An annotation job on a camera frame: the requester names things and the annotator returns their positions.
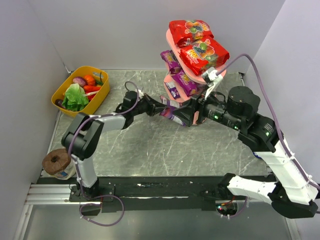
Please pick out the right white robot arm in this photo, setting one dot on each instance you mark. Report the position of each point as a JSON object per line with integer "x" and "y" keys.
{"x": 293, "y": 194}

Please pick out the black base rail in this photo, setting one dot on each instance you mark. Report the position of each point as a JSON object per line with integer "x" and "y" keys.
{"x": 156, "y": 193}

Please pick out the red candy bag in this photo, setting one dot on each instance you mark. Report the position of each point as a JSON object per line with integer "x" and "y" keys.
{"x": 204, "y": 54}
{"x": 186, "y": 32}

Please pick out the yellow plastic basket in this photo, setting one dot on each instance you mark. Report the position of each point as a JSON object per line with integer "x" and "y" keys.
{"x": 95, "y": 98}

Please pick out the toy green lettuce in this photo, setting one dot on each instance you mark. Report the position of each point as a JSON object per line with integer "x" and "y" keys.
{"x": 74, "y": 98}

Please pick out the white toilet paper roll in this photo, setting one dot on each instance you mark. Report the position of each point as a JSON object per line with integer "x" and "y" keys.
{"x": 256, "y": 155}

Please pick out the small purple packet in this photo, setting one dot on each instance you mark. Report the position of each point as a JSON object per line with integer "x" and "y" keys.
{"x": 172, "y": 89}
{"x": 171, "y": 105}

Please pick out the toy red carrot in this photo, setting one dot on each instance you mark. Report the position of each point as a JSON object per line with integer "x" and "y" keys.
{"x": 91, "y": 88}

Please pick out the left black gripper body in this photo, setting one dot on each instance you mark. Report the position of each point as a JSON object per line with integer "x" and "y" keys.
{"x": 149, "y": 105}

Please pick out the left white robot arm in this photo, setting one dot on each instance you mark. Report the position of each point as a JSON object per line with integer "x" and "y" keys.
{"x": 82, "y": 136}

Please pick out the purple candy bag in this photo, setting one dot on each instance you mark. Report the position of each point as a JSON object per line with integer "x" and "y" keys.
{"x": 170, "y": 59}
{"x": 189, "y": 86}

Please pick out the toy orange pumpkin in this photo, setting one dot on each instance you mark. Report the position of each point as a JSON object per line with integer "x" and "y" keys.
{"x": 90, "y": 80}

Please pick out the toy purple onion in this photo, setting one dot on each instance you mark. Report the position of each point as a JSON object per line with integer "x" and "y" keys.
{"x": 80, "y": 81}

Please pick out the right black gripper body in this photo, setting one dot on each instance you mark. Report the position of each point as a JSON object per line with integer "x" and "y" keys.
{"x": 194, "y": 110}

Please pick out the toy dark eggplant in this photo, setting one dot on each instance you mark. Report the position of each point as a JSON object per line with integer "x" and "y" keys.
{"x": 59, "y": 103}

